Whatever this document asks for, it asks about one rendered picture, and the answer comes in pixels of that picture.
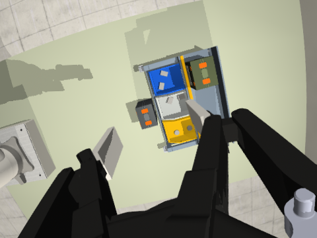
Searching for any blue bin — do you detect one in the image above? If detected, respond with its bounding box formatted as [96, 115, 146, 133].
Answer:
[148, 63, 185, 96]

